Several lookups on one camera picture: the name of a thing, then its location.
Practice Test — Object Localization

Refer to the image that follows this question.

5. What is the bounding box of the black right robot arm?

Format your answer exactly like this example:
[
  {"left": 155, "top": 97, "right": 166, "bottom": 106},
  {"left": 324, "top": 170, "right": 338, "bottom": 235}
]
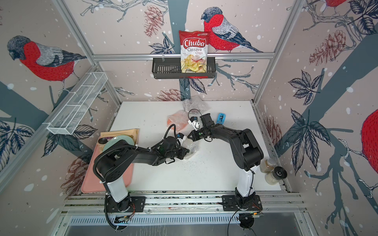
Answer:
[{"left": 189, "top": 113, "right": 264, "bottom": 203}]

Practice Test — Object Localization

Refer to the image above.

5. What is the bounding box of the white wire mesh shelf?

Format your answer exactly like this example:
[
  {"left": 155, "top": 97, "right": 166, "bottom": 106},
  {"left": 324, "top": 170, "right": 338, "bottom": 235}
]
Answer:
[{"left": 47, "top": 72, "right": 108, "bottom": 135}]

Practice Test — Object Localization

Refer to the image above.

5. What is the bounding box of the brown spice jar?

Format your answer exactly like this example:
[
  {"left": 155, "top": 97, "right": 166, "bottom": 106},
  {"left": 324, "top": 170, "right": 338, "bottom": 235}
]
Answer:
[{"left": 260, "top": 158, "right": 277, "bottom": 174}]

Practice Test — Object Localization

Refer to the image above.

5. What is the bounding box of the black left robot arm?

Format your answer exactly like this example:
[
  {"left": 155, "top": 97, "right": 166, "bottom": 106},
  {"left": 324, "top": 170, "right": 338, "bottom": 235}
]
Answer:
[{"left": 93, "top": 124, "right": 190, "bottom": 203}]

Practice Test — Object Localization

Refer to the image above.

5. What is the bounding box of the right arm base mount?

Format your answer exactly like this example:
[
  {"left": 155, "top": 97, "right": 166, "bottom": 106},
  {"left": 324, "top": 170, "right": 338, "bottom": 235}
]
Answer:
[{"left": 220, "top": 194, "right": 263, "bottom": 212}]

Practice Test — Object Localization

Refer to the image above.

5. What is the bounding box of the pink plastic tray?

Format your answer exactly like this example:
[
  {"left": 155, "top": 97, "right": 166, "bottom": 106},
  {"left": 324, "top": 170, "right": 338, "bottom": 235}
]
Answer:
[{"left": 81, "top": 131, "right": 136, "bottom": 194}]

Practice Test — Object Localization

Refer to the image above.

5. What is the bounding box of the mint green floral plate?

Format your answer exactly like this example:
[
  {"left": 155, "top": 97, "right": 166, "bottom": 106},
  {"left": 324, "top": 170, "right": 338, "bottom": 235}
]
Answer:
[{"left": 103, "top": 135, "right": 135, "bottom": 151}]

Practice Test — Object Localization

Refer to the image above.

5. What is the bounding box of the black wire wall basket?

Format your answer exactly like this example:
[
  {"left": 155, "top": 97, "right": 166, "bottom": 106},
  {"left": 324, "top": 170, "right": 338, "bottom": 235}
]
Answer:
[{"left": 152, "top": 57, "right": 216, "bottom": 79}]

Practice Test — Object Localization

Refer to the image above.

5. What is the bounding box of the Chuba cassava chips bag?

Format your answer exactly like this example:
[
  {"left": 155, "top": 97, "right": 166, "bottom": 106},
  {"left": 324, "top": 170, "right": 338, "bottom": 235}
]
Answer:
[{"left": 179, "top": 31, "right": 210, "bottom": 73}]

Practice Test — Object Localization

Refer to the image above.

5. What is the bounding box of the blue tape dispenser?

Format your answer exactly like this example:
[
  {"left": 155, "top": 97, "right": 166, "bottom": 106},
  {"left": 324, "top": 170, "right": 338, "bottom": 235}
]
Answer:
[{"left": 217, "top": 113, "right": 226, "bottom": 125}]

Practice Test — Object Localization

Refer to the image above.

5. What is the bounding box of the stack of bubble wrap sheets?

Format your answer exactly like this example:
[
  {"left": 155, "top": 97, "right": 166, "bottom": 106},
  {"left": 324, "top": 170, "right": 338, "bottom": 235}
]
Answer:
[{"left": 181, "top": 139, "right": 199, "bottom": 160}]

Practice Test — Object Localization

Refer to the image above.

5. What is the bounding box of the clear bubble wrap sheet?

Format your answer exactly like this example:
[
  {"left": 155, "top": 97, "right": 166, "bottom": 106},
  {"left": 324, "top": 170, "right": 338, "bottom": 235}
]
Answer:
[
  {"left": 166, "top": 110, "right": 190, "bottom": 132},
  {"left": 183, "top": 96, "right": 210, "bottom": 113}
]

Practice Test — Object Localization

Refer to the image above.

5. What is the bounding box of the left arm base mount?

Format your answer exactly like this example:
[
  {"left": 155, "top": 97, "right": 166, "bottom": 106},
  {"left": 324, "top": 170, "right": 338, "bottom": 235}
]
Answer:
[{"left": 104, "top": 196, "right": 146, "bottom": 213}]

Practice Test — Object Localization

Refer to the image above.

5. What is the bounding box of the black lid spice jar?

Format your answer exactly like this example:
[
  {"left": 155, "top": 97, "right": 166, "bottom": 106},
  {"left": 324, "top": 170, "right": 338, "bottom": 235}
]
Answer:
[{"left": 265, "top": 166, "right": 287, "bottom": 185}]

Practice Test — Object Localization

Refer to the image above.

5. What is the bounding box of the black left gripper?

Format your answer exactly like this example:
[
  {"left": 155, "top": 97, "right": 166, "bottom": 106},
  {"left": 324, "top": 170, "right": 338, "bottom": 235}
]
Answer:
[{"left": 166, "top": 146, "right": 191, "bottom": 161}]

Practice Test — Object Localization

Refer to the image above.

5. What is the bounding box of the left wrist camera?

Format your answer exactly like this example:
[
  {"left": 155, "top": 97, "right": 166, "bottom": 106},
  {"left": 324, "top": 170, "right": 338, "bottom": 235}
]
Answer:
[{"left": 177, "top": 133, "right": 187, "bottom": 144}]

